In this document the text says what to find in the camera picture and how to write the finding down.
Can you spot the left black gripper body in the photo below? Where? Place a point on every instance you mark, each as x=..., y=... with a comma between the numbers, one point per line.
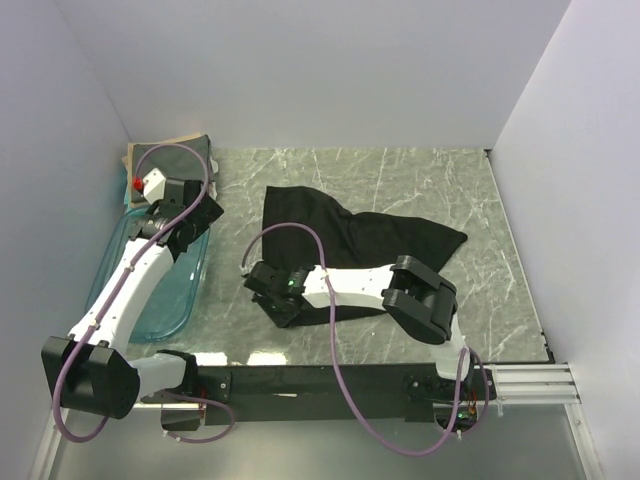
x=204, y=216

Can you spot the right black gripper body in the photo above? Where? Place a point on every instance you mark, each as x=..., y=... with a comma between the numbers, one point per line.
x=276, y=299

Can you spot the black t-shirt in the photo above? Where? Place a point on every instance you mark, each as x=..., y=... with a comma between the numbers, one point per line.
x=350, y=240

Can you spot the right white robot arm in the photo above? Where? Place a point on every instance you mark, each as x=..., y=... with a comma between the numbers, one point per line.
x=420, y=301

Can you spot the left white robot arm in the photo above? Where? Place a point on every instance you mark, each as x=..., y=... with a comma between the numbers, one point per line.
x=86, y=369

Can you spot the black base beam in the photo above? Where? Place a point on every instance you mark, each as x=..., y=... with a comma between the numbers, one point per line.
x=304, y=393

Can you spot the teal plastic bin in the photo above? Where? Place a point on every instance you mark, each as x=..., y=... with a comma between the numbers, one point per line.
x=170, y=305

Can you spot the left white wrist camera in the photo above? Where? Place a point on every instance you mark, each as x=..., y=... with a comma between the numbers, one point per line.
x=151, y=187

